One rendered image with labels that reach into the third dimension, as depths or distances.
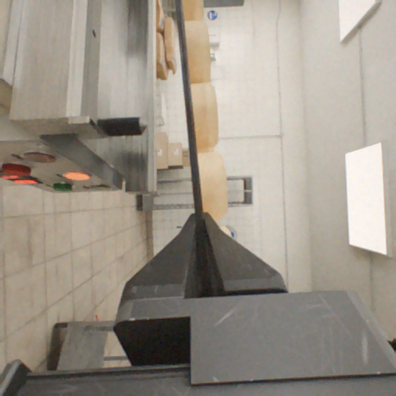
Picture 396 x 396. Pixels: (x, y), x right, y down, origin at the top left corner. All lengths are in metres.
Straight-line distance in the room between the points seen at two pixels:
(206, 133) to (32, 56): 0.17
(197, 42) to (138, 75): 0.41
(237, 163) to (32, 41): 4.16
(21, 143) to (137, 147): 0.27
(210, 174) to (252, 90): 4.67
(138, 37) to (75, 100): 0.46
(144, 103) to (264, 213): 3.98
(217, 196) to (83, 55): 0.17
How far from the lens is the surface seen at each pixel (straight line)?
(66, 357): 1.87
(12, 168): 0.36
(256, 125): 4.58
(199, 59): 0.21
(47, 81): 0.25
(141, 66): 0.62
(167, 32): 4.29
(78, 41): 0.26
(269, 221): 4.44
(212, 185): 0.15
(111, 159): 0.44
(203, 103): 0.18
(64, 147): 0.32
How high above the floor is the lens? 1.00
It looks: level
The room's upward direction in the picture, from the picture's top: 88 degrees clockwise
